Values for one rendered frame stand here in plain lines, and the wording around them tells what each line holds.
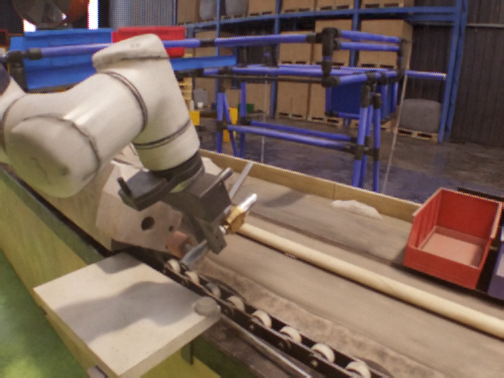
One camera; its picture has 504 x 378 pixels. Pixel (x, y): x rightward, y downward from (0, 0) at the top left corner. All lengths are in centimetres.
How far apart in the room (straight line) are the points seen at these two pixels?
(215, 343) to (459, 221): 85
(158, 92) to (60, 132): 13
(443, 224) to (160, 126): 96
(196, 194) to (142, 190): 7
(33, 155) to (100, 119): 7
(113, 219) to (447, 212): 95
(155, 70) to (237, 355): 43
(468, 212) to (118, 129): 102
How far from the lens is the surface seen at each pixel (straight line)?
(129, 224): 69
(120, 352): 56
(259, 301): 75
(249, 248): 92
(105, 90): 38
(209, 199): 47
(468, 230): 118
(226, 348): 59
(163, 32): 135
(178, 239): 61
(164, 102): 42
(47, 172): 35
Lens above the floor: 118
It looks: 18 degrees down
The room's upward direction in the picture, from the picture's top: 3 degrees clockwise
